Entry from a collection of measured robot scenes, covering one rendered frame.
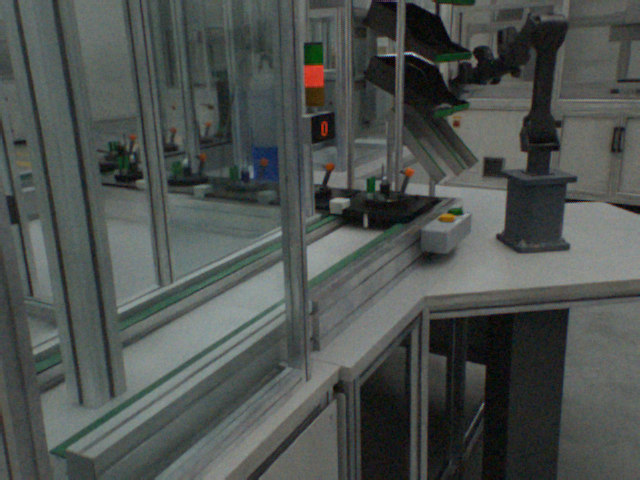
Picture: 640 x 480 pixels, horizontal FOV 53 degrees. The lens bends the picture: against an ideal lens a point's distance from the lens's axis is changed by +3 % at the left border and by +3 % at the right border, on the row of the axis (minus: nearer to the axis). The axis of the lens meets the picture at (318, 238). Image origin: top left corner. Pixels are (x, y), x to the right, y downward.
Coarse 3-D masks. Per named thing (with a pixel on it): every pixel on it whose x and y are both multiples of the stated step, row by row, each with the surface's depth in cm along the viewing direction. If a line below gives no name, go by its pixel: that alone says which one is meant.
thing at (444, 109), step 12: (372, 60) 200; (384, 60) 206; (372, 72) 201; (384, 72) 198; (408, 72) 207; (420, 72) 204; (384, 84) 199; (408, 84) 208; (420, 84) 205; (408, 96) 195; (420, 96) 205; (432, 96) 204; (420, 108) 193; (432, 108) 199; (444, 108) 202
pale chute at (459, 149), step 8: (432, 120) 223; (440, 120) 221; (440, 128) 221; (448, 128) 219; (440, 136) 220; (448, 136) 220; (456, 136) 218; (448, 144) 220; (456, 144) 219; (464, 144) 217; (456, 152) 219; (464, 152) 218; (464, 160) 218; (472, 160) 217
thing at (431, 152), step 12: (408, 120) 210; (420, 120) 209; (408, 132) 198; (420, 132) 210; (432, 132) 207; (408, 144) 199; (420, 144) 196; (432, 144) 208; (444, 144) 205; (420, 156) 198; (432, 156) 205; (444, 156) 206; (456, 156) 204; (432, 168) 196; (444, 168) 204; (456, 168) 205; (444, 180) 200
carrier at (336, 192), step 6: (318, 186) 198; (318, 192) 190; (324, 192) 191; (330, 192) 194; (336, 192) 198; (348, 192) 198; (354, 192) 198; (318, 198) 190; (324, 198) 191; (330, 198) 191; (348, 198) 194; (318, 204) 184; (324, 204) 183
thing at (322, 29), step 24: (312, 24) 275; (360, 48) 289; (384, 48) 311; (360, 72) 292; (360, 96) 295; (384, 96) 319; (336, 120) 282; (360, 120) 298; (384, 120) 322; (336, 144) 285; (360, 144) 301; (384, 144) 326
